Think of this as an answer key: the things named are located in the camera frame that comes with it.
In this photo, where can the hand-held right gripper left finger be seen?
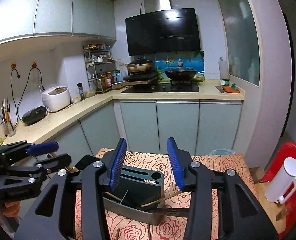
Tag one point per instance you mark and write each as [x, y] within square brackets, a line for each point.
[118, 166]

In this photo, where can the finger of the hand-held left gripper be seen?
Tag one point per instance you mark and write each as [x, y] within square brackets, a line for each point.
[43, 148]
[56, 160]

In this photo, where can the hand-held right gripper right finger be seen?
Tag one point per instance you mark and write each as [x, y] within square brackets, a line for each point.
[174, 166]

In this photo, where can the brown wooden chopstick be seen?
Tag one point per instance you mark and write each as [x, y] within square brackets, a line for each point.
[72, 169]
[113, 197]

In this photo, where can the dark green utensil holder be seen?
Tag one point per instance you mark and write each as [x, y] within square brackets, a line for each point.
[138, 191]

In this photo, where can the light wooden chopstick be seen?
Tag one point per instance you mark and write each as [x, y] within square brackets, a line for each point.
[160, 200]
[117, 234]

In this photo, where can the dark striped wooden chopstick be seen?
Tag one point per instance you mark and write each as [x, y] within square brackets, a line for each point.
[174, 211]

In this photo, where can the person's left hand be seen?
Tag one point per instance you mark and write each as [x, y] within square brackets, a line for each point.
[11, 208]

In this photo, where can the metal utensil jar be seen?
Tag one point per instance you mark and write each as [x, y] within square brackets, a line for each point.
[9, 127]

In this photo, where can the black countertop grill appliance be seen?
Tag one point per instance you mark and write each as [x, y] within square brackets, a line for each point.
[34, 116]

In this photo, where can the rose patterned tablecloth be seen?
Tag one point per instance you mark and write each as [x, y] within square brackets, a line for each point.
[212, 165]

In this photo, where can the bin with plastic bag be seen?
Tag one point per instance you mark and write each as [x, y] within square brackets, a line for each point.
[221, 152]

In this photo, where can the white rice cooker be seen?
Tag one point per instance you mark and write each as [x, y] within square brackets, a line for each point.
[56, 98]

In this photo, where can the black pepper grinder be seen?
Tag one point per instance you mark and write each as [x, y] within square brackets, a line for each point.
[81, 92]

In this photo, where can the glass jar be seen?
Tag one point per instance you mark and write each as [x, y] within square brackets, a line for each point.
[91, 90]

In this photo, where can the black gas cooktop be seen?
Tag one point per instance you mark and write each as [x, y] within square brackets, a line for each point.
[163, 88]

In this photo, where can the black griddle pan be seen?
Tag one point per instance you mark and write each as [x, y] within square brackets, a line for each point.
[140, 77]

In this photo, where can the black wok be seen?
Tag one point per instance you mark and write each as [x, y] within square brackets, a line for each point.
[180, 73]

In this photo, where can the wooden stool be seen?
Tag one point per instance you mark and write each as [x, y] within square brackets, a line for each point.
[262, 197]

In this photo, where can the orange cutting board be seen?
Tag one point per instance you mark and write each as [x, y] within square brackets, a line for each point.
[230, 89]

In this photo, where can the metal spice rack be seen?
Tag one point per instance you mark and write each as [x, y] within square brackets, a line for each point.
[99, 67]

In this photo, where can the golden pot with lid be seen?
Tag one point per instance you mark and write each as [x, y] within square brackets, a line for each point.
[140, 66]

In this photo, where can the blue sea picture backsplash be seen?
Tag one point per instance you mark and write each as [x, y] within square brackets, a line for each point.
[187, 60]

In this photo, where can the white electric kettle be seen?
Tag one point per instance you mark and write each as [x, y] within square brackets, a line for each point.
[281, 180]

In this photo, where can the white plastic bottle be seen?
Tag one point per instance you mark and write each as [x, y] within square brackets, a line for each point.
[224, 68]

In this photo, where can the red plastic chair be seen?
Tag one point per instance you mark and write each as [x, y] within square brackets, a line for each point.
[295, 155]

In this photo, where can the black range hood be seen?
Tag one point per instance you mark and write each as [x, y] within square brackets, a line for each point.
[163, 32]

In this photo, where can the grey upper kitchen cabinets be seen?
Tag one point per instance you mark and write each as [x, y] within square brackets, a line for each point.
[53, 7]

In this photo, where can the frosted glass window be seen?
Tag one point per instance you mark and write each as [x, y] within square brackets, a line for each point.
[240, 30]

